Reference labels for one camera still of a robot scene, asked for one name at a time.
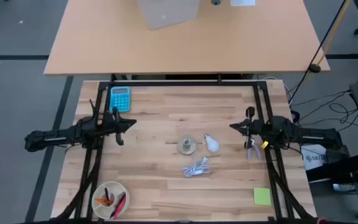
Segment metal lamp socket base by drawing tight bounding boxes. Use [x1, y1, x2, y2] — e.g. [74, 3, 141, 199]
[178, 135, 198, 156]

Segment black hanging cable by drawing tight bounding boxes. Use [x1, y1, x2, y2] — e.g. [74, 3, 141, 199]
[289, 0, 347, 103]

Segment yellow cable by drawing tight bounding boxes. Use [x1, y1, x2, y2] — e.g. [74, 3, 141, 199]
[290, 0, 352, 91]

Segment green sticky note pad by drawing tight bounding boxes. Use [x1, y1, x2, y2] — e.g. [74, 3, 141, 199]
[253, 187, 272, 207]

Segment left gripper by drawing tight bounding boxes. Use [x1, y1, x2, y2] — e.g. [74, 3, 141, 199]
[99, 106, 137, 146]

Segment purple handled pliers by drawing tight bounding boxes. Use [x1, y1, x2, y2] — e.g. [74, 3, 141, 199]
[246, 139, 262, 161]

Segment translucent plastic box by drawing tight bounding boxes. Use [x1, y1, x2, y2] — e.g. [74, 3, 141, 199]
[138, 0, 200, 30]

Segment white printed bag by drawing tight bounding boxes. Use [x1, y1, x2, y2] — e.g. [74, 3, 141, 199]
[301, 144, 328, 171]

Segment black aluminium table frame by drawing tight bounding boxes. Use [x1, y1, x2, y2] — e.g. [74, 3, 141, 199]
[56, 73, 316, 224]

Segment black metal beam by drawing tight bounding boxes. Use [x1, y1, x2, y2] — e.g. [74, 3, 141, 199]
[306, 149, 358, 185]

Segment orange marker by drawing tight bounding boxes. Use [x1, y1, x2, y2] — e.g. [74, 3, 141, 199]
[94, 197, 113, 206]

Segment pink pen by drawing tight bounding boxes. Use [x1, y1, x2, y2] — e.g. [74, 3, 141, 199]
[113, 193, 127, 219]

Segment black floor cable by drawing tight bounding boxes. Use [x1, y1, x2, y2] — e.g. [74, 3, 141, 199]
[290, 89, 358, 141]

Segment white lightbulb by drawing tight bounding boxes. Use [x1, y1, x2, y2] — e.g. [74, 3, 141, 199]
[203, 133, 220, 153]

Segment round beige organizer bowl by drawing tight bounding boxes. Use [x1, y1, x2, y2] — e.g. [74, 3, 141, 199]
[91, 180, 131, 220]

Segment long black pen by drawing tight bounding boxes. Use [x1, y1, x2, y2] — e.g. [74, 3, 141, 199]
[109, 192, 126, 218]

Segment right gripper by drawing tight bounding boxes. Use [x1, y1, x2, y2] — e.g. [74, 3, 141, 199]
[229, 107, 270, 149]

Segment blue calculator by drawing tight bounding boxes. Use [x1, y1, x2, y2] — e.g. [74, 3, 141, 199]
[109, 86, 131, 113]

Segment white paper sheet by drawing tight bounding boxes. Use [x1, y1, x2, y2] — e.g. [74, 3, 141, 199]
[230, 0, 257, 7]

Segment light wood desk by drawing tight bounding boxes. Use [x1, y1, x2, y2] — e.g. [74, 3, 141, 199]
[44, 0, 331, 76]

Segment white power cord with switch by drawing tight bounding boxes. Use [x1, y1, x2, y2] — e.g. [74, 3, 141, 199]
[181, 155, 211, 178]

